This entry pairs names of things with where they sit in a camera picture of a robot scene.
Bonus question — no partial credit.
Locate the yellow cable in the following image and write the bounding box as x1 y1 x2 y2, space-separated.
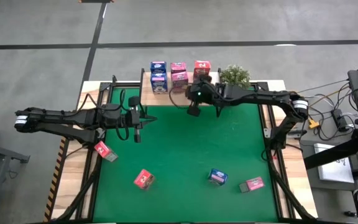
303 86 351 125

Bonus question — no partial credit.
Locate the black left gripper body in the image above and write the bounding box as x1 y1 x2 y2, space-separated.
97 95 143 144

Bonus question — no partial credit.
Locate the grey cable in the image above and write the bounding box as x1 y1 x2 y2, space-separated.
295 79 351 94

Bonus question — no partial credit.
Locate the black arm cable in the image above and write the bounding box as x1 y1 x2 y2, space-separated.
168 86 195 110
114 89 131 141

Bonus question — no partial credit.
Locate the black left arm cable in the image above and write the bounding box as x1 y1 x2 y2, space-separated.
114 89 131 141

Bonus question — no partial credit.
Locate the black diagonal bar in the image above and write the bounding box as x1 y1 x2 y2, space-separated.
303 128 358 171

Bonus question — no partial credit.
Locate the green table mat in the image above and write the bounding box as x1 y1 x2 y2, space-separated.
92 88 279 223

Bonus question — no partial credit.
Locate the black power adapter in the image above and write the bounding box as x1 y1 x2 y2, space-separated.
330 108 350 132

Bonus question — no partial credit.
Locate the black metal table frame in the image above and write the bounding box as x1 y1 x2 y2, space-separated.
50 74 316 224

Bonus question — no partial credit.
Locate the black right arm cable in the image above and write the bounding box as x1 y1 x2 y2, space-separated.
168 86 195 110

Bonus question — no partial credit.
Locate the white board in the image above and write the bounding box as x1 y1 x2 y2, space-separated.
313 142 356 184

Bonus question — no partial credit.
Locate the blue Frosted Flakes cereal box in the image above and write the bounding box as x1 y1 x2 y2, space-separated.
207 168 229 187
150 72 169 95
149 60 168 75

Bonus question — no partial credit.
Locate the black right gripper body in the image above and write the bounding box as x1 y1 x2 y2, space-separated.
185 73 219 118

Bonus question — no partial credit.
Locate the green plant in ribbed pot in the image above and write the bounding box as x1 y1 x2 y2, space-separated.
219 64 252 90

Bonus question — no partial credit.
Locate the wooden shelf black metal frame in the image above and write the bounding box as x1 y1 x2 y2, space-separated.
138 67 224 118

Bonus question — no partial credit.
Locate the yellow black hazard tape strip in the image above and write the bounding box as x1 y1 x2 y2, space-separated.
44 138 67 222

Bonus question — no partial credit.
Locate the red Froot Loops cereal box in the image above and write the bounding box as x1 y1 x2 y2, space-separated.
193 60 212 78
93 140 119 163
133 168 156 191

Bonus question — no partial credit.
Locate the grey metal desk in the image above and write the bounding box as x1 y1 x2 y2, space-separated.
0 139 31 224

